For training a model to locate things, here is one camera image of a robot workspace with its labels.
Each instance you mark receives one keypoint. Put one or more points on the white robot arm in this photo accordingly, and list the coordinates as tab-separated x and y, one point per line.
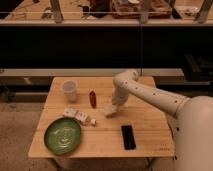
194	139

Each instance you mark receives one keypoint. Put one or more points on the translucent plastic cup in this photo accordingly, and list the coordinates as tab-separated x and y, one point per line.
69	88

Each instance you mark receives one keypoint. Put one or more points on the green plate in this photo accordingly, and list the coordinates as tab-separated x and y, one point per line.
62	136

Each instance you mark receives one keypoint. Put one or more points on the wooden table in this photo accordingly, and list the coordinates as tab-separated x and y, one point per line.
151	132

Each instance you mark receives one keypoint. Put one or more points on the white sponge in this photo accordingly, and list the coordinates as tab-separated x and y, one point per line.
110	110

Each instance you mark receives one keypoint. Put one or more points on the red sausage toy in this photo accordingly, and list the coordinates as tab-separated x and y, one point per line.
92	98

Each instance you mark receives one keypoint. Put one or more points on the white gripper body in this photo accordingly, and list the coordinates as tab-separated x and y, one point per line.
119	97

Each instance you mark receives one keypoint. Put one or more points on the black remote control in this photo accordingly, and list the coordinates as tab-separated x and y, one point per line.
128	137

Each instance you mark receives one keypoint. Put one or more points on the dark equipment on right shelf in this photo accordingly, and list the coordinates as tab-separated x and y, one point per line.
197	68

